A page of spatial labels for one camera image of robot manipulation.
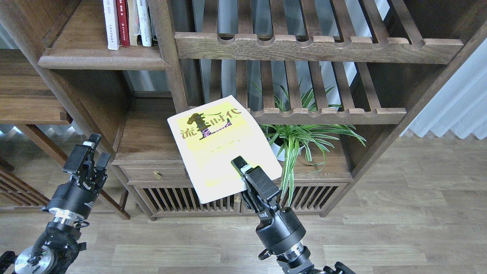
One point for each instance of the green spider plant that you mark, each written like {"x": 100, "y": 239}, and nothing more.
{"x": 293, "y": 137}

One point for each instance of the yellow cover book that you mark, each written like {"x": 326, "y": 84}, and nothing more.
{"x": 210, "y": 136}

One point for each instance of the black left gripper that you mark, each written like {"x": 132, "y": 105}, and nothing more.
{"x": 77, "y": 197}

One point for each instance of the pale purple book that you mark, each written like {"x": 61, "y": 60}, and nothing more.
{"x": 111, "y": 24}

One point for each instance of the white curtain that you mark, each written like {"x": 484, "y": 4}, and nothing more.
{"x": 459, "y": 109}

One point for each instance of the green spine upright book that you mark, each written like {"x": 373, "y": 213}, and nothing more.
{"x": 154, "y": 34}

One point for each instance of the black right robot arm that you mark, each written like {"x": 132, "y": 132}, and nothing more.
{"x": 301, "y": 264}

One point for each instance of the wooden side shelf unit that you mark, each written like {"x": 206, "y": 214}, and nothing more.
{"x": 35, "y": 142}

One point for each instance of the dark wooden bookshelf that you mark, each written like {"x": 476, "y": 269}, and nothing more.
{"x": 372, "y": 63}

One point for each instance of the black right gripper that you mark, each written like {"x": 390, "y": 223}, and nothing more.
{"x": 279, "y": 229}

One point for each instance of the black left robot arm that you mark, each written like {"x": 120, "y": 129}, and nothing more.
{"x": 57, "y": 247}

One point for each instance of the tan spine upright book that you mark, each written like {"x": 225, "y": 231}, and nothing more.
{"x": 133, "y": 22}

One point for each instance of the red cover book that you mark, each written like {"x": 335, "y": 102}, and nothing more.
{"x": 122, "y": 16}

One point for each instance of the brass drawer knob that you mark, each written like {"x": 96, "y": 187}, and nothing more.
{"x": 157, "y": 175}

